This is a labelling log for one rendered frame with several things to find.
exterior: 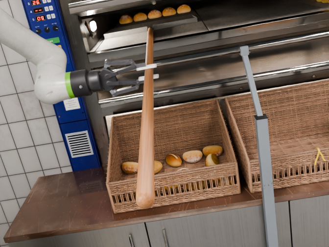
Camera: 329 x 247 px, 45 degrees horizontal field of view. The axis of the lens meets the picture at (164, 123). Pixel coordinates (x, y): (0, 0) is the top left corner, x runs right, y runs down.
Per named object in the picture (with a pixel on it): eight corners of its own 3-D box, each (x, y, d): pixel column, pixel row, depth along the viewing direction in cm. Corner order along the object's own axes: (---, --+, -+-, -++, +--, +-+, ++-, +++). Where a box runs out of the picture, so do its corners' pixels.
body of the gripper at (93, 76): (89, 67, 139) (114, 62, 138) (94, 90, 142) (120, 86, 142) (85, 72, 132) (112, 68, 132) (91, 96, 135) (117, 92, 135)
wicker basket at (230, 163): (121, 162, 213) (109, 115, 203) (224, 145, 211) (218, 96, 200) (111, 215, 168) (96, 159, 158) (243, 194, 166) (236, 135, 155)
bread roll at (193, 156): (201, 148, 194) (202, 158, 192) (202, 154, 200) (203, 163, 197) (181, 151, 196) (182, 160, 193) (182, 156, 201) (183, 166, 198)
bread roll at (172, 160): (185, 163, 197) (183, 154, 195) (175, 169, 193) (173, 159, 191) (173, 158, 204) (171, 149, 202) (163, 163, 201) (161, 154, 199)
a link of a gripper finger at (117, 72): (107, 76, 138) (105, 72, 138) (137, 65, 137) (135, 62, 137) (105, 79, 135) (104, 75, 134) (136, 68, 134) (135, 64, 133)
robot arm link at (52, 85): (40, 112, 140) (27, 95, 131) (42, 83, 146) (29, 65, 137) (79, 106, 139) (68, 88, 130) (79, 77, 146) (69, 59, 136)
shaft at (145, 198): (156, 209, 62) (152, 194, 61) (137, 213, 62) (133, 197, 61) (153, 32, 221) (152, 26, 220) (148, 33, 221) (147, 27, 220)
